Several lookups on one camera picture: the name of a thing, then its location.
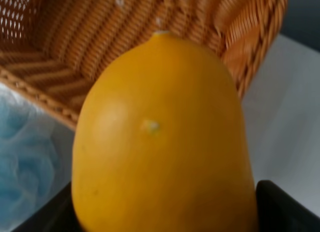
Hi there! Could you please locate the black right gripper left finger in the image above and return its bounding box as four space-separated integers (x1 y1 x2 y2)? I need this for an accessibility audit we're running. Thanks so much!
13 183 83 232

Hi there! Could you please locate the yellow mango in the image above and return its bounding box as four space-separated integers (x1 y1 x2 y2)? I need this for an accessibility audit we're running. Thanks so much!
71 31 259 232

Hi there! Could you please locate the brown wicker basket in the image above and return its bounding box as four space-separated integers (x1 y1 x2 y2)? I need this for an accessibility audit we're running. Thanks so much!
0 0 288 129

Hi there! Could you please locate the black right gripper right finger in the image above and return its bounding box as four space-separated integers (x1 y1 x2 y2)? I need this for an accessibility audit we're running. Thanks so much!
256 180 320 232

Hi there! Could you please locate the blue mesh bath sponge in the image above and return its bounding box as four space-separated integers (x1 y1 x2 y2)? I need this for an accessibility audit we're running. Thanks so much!
0 86 61 232

